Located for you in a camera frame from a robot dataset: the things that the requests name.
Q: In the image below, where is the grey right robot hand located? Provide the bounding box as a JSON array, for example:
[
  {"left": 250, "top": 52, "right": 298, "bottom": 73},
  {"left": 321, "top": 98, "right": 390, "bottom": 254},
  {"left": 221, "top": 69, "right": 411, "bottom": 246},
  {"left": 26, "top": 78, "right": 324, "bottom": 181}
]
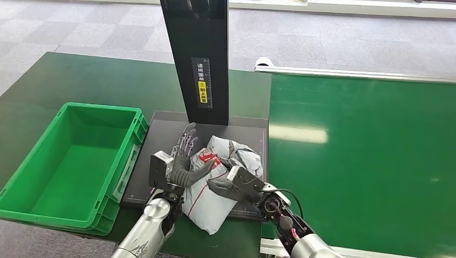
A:
[{"left": 207, "top": 156, "right": 247, "bottom": 202}]

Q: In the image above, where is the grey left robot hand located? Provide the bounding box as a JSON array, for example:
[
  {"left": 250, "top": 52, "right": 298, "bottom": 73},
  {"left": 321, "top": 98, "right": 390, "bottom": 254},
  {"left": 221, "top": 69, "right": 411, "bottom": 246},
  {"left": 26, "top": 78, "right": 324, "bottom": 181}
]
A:
[{"left": 169, "top": 122, "right": 216, "bottom": 189}]

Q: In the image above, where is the grey plastic mailer package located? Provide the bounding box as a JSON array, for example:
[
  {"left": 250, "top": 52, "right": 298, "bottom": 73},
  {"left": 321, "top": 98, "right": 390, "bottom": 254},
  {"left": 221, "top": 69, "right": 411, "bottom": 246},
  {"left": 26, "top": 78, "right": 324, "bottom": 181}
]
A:
[{"left": 181, "top": 135, "right": 265, "bottom": 236}]

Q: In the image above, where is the white conveyor end cap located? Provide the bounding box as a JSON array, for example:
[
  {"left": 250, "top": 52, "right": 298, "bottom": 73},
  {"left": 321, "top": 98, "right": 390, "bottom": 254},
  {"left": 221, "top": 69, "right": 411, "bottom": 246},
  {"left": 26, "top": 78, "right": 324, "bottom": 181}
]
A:
[{"left": 255, "top": 56, "right": 275, "bottom": 69}]

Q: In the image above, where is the black inbound scanning machine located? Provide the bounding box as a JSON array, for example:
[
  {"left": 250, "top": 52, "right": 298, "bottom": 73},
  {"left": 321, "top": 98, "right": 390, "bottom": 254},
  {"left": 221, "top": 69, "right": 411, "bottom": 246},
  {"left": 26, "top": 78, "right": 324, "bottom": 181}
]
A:
[{"left": 121, "top": 0, "right": 270, "bottom": 220}]

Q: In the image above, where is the green conveyor belt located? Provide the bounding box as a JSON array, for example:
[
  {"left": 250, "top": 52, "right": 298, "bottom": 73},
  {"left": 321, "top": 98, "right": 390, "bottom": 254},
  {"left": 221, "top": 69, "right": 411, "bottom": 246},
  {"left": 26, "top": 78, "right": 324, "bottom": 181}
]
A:
[{"left": 261, "top": 73, "right": 456, "bottom": 258}]

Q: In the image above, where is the clear crate label holder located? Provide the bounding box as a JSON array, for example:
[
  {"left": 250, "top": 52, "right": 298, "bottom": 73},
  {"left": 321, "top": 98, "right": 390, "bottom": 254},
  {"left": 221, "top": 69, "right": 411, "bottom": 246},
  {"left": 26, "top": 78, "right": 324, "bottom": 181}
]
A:
[{"left": 112, "top": 144, "right": 142, "bottom": 204}]

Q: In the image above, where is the ruler label with yellow sticker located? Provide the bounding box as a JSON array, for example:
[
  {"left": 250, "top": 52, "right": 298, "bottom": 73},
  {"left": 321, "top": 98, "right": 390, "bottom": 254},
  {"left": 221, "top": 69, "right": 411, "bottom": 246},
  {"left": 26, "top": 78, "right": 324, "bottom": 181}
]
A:
[{"left": 190, "top": 56, "right": 213, "bottom": 110}]

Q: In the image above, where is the green plastic crate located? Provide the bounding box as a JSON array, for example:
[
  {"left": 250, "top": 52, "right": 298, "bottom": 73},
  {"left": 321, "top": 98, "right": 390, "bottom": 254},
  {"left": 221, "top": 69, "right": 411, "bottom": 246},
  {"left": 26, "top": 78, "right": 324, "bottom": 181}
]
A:
[{"left": 0, "top": 102, "right": 149, "bottom": 237}]

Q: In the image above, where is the dark green table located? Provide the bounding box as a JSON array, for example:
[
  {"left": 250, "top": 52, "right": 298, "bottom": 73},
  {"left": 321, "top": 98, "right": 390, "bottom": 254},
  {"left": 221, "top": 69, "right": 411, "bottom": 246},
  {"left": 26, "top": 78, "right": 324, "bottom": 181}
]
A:
[{"left": 0, "top": 51, "right": 273, "bottom": 258}]

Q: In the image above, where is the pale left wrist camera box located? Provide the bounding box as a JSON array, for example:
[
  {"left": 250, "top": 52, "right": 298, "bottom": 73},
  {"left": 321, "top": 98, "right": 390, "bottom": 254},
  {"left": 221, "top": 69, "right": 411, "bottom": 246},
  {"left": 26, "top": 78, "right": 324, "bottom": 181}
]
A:
[{"left": 148, "top": 150, "right": 175, "bottom": 190}]

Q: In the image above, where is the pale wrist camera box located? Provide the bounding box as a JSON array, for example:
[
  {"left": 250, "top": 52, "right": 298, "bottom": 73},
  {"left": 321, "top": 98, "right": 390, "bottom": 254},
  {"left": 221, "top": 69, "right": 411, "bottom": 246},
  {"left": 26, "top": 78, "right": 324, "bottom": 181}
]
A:
[
  {"left": 148, "top": 150, "right": 175, "bottom": 190},
  {"left": 226, "top": 165, "right": 267, "bottom": 204}
]

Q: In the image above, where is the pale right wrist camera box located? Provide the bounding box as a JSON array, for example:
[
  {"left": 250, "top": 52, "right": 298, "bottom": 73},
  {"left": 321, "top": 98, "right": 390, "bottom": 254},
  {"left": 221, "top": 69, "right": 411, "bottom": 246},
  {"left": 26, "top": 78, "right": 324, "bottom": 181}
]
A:
[{"left": 226, "top": 165, "right": 267, "bottom": 204}]

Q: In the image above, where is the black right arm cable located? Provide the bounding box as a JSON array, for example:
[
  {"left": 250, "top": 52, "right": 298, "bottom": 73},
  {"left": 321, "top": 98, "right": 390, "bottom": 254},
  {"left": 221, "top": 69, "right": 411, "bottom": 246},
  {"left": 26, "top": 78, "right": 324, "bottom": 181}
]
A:
[{"left": 253, "top": 188, "right": 304, "bottom": 220}]

